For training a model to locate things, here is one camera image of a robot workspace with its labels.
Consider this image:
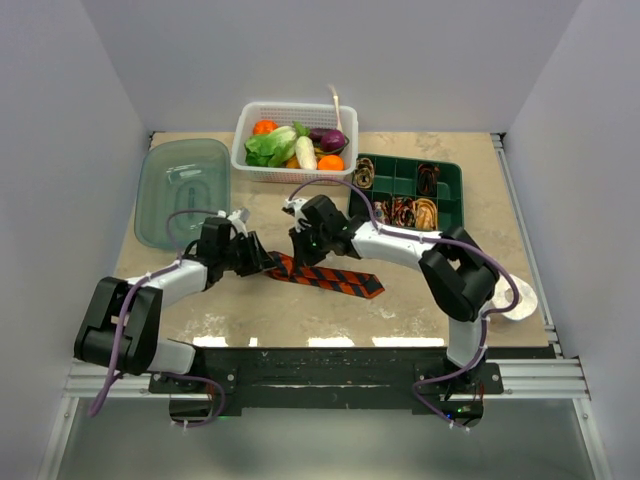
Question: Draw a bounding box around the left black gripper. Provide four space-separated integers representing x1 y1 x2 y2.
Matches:
219 232 277 278

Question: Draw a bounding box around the orange navy striped tie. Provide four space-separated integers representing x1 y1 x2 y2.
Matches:
266 251 385 299

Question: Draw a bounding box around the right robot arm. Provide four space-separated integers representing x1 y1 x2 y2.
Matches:
282 195 499 393

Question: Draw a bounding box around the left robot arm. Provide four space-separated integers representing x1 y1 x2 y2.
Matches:
74 209 270 392

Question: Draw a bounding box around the paper tape roll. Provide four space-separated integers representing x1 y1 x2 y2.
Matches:
491 276 538 322

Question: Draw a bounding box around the colourful rolled tie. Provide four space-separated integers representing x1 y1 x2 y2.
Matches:
373 201 390 225

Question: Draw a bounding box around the brown patterned rolled tie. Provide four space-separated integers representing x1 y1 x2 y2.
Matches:
353 157 375 189

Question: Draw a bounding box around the orange fruit front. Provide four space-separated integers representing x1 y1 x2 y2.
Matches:
317 155 345 171

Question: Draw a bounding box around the white radish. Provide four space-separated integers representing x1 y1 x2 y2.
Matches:
295 136 317 170

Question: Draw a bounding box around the clear teal plastic container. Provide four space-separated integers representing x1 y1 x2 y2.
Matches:
134 138 231 250

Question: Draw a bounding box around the red patterned rolled tie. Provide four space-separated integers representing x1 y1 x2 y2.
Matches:
389 197 416 228

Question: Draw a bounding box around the purple onion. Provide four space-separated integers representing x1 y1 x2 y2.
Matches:
320 129 347 153

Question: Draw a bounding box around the green lettuce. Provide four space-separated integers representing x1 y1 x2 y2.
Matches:
244 126 298 168

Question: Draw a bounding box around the white perforated basket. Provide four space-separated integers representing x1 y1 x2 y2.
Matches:
231 102 359 184

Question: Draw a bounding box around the garlic stalk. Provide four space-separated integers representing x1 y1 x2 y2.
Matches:
327 84 343 132

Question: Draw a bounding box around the gold rolled tie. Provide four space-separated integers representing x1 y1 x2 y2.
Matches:
413 198 438 231

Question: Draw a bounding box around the black orange rolled tie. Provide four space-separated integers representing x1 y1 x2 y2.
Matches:
416 163 440 197

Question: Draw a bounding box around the orange pepper back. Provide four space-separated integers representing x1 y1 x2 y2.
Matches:
253 120 278 135

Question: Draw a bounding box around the green compartment tray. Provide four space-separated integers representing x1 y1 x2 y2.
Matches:
348 154 464 231

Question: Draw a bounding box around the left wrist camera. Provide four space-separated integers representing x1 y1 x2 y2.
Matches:
217 208 250 236

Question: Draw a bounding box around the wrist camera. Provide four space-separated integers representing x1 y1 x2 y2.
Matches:
217 208 250 236
282 198 307 223

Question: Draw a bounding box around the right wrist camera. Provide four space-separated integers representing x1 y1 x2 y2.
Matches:
282 198 307 223

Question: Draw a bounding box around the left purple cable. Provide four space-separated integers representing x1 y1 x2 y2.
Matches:
87 209 229 429

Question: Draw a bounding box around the purple cable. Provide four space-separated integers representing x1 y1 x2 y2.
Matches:
282 178 521 434
87 209 229 429

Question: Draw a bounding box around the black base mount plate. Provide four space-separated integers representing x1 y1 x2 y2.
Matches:
149 347 504 422

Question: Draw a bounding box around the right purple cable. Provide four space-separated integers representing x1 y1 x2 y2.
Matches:
282 178 521 434

